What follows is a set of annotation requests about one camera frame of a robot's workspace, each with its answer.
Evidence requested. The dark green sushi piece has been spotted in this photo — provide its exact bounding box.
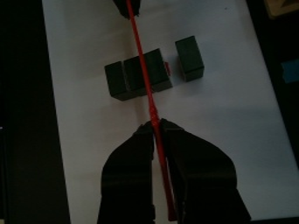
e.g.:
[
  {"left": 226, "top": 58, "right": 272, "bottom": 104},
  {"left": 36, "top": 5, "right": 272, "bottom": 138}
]
[
  {"left": 123, "top": 55, "right": 152, "bottom": 96},
  {"left": 174, "top": 35, "right": 206, "bottom": 83},
  {"left": 144, "top": 47, "right": 174, "bottom": 93},
  {"left": 103, "top": 60, "right": 133, "bottom": 102}
]

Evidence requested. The tan wooden object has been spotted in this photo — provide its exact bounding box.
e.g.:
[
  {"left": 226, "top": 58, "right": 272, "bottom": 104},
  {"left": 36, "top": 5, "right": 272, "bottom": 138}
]
[{"left": 263, "top": 0, "right": 299, "bottom": 19}]

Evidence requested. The red toy knife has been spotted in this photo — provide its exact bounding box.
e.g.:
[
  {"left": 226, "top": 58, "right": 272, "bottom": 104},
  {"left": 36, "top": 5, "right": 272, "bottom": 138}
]
[{"left": 124, "top": 0, "right": 179, "bottom": 222}]

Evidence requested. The blue flat object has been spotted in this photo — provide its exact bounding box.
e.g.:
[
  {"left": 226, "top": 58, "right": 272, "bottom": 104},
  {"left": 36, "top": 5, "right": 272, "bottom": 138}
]
[{"left": 280, "top": 59, "right": 299, "bottom": 85}]

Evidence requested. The white cutting board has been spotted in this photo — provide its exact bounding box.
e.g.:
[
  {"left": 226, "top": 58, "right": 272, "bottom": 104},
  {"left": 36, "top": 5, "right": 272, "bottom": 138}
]
[{"left": 41, "top": 0, "right": 299, "bottom": 222}]

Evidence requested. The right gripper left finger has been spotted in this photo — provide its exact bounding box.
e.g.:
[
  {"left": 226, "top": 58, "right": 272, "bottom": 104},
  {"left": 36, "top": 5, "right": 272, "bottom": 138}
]
[{"left": 96, "top": 121, "right": 158, "bottom": 224}]

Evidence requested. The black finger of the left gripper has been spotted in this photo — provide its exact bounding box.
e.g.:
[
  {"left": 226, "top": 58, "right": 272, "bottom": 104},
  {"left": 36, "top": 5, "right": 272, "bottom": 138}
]
[{"left": 112, "top": 0, "right": 143, "bottom": 20}]

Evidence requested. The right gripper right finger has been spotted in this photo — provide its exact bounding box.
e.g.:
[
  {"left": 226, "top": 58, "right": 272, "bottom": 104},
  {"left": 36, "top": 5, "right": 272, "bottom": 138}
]
[{"left": 159, "top": 117, "right": 252, "bottom": 224}]

